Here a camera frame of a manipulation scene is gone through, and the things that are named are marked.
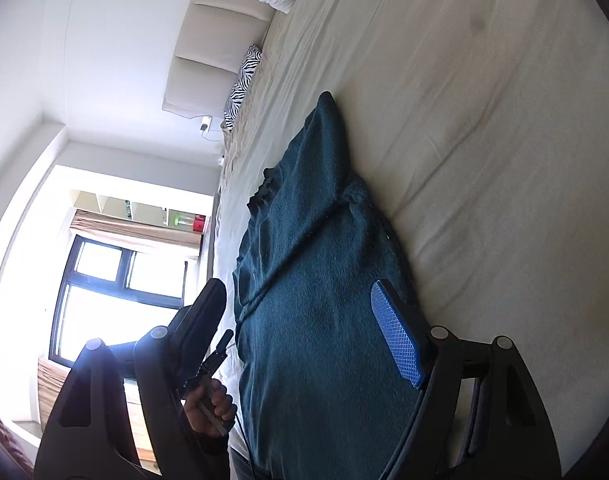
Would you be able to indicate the green container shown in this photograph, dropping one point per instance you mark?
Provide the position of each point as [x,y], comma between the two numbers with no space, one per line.
[176,220]

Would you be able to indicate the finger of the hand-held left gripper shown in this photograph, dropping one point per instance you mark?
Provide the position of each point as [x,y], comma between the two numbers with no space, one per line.
[216,357]

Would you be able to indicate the person's left forearm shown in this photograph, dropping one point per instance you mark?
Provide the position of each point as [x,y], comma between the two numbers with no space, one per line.
[209,452]

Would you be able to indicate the beige padded headboard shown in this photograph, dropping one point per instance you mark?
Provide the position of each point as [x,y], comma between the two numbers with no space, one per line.
[204,50]

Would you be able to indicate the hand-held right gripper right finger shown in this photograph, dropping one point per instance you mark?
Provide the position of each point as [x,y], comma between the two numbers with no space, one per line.
[397,332]

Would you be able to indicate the beige folded window blind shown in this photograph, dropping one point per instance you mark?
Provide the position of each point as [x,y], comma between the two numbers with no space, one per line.
[134,232]

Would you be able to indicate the black framed window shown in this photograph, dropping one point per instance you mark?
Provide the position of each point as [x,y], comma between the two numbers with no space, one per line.
[119,285]

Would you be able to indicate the bed with white sheet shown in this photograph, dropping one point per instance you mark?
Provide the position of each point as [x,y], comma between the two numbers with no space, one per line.
[484,135]

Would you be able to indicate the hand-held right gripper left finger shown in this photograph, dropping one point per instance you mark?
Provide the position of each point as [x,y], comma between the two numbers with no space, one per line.
[203,317]

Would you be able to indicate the zebra print pillow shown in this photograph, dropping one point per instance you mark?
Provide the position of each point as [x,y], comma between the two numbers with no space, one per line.
[242,85]

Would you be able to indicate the white wall shelf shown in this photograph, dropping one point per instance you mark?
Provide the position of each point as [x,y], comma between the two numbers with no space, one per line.
[134,207]

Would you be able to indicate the red container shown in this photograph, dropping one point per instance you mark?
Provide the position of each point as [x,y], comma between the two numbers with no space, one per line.
[200,223]

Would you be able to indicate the person's left hand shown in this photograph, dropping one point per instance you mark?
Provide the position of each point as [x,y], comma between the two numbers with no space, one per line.
[215,402]

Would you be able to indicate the dark teal towel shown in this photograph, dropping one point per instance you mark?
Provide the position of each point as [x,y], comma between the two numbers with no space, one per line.
[309,285]

